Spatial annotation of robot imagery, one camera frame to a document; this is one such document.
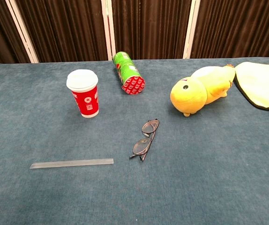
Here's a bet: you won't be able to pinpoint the transparent plastic straw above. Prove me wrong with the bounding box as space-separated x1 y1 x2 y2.
30 158 114 169

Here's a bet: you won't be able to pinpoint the red paper cup white lid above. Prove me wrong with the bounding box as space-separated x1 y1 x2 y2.
66 69 99 118

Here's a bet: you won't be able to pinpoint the green chips can red lid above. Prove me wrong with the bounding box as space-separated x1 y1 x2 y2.
112 51 146 95

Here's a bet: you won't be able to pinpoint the yellow plush duck toy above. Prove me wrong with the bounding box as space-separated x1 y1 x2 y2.
170 64 236 117

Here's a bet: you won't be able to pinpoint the yellow cloth black edge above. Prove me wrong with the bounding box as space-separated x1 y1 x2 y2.
233 61 269 111

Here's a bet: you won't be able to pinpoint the dark thin-frame eyeglasses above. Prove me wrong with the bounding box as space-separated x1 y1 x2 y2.
129 118 160 162

